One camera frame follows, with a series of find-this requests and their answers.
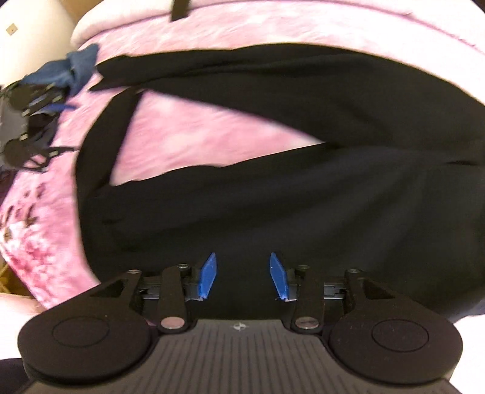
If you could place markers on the brass wall switch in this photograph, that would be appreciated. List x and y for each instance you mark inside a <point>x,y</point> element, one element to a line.
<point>11,28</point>

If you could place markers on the black phone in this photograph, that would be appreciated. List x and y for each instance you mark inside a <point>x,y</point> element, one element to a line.
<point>181,9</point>

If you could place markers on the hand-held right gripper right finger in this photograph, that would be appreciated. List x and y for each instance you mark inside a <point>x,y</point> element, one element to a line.
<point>278,276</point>

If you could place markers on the black pants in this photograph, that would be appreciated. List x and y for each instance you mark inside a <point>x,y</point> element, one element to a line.
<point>303,208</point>

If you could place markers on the white striped quilt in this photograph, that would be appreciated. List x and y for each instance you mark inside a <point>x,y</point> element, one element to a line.
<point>113,24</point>

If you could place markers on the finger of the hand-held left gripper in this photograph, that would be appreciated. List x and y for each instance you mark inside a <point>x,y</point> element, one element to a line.
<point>53,102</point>
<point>43,147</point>

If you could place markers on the pink rose blanket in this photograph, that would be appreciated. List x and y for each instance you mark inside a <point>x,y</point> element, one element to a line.
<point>212,132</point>

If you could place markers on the blue jeans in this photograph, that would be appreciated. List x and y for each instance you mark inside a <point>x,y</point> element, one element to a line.
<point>75,66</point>

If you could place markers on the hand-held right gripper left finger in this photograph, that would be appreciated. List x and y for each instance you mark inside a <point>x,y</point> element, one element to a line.
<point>208,276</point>

